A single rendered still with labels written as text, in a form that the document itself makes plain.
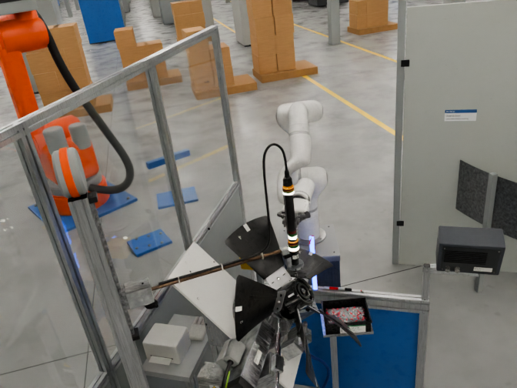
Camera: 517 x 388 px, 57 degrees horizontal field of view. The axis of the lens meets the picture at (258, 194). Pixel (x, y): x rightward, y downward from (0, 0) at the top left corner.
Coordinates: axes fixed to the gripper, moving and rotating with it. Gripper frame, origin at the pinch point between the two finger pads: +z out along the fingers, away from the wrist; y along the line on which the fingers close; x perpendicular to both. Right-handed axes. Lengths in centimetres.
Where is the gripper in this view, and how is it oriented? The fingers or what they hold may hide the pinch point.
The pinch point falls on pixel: (291, 222)
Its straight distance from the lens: 185.1
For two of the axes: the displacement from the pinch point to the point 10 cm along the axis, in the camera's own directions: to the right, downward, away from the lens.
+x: -1.1, -8.9, -4.5
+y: -9.6, -0.3, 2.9
